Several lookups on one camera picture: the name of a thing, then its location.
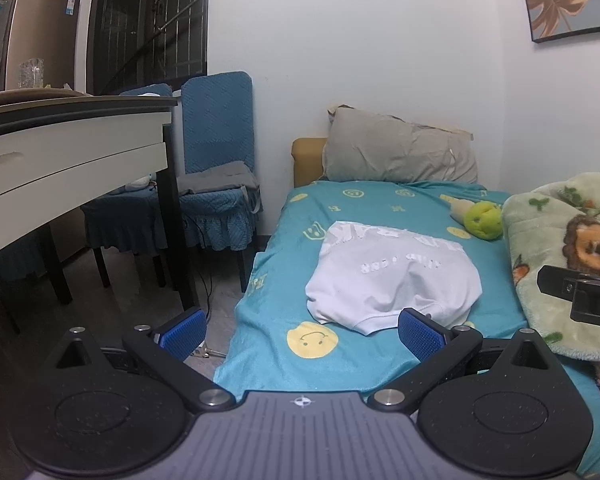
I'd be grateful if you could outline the green lion print blanket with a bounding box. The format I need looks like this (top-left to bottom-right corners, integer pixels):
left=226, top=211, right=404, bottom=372
left=501, top=172, right=600, bottom=363

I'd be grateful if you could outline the glass vase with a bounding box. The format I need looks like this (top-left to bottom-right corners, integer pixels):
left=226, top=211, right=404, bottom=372
left=19, top=58, right=46, bottom=90

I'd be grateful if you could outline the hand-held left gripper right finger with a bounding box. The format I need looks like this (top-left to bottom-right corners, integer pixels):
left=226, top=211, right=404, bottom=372
left=367, top=308, right=562, bottom=417

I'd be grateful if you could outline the bed with teal smiley sheet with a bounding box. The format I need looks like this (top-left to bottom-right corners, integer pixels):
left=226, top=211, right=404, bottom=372
left=212, top=180, right=600, bottom=476

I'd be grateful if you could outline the yellow headboard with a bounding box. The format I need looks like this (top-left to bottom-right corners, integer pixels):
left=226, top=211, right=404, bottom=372
left=292, top=137, right=331, bottom=188

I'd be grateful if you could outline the white shirt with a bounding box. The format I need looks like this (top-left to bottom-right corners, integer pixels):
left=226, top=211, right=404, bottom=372
left=305, top=220, right=483, bottom=336

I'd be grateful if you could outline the dark window with grille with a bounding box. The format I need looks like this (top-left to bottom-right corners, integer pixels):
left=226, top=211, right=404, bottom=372
left=87, top=0, right=211, bottom=96

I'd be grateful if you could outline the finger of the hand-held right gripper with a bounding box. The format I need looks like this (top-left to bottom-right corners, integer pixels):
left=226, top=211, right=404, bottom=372
left=537, top=263, right=588, bottom=297

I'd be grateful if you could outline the green plush toy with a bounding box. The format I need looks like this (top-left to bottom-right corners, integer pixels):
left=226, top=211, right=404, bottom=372
left=450, top=199, right=504, bottom=242

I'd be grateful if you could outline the white table with black legs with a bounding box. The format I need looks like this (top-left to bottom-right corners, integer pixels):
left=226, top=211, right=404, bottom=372
left=0, top=87, right=201, bottom=343

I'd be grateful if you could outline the beige refrigerator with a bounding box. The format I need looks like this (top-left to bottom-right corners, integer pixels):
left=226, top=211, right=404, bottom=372
left=0, top=0, right=82, bottom=96

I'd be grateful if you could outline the grey pillow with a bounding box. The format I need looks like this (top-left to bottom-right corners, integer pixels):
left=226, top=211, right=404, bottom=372
left=322, top=106, right=479, bottom=184

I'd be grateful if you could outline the grey cloth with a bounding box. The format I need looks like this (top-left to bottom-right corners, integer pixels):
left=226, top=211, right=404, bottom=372
left=177, top=160, right=262, bottom=213

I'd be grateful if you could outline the white and blue plush toy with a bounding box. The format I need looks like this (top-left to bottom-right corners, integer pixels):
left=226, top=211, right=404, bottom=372
left=124, top=174, right=157, bottom=194

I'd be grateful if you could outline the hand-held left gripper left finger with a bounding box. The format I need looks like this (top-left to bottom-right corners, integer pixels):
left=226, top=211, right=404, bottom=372
left=55, top=307, right=236, bottom=415

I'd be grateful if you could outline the black power cable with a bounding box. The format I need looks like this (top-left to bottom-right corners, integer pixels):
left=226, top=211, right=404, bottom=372
left=182, top=210, right=217, bottom=322

